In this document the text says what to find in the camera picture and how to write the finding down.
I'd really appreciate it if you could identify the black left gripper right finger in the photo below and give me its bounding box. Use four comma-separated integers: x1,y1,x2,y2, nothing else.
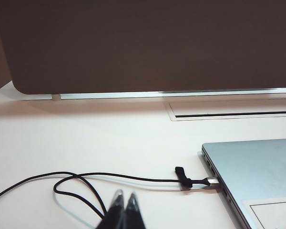
123,192,146,229

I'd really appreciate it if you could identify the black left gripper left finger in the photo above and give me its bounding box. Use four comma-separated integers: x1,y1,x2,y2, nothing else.
96,189,126,229

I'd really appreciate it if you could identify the black charging cable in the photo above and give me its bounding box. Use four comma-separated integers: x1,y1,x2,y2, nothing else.
0,171,220,219

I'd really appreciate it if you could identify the silver Dell laptop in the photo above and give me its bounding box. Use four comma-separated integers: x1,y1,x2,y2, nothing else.
201,137,286,229

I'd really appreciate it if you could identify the brown desk divider panel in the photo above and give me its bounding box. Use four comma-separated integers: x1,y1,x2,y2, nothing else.
0,0,286,95

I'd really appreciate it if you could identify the black velcro cable strap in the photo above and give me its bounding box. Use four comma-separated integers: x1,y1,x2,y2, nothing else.
175,166,193,189

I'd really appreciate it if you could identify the white desk cable flap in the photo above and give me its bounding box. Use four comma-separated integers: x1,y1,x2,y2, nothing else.
168,97,286,122

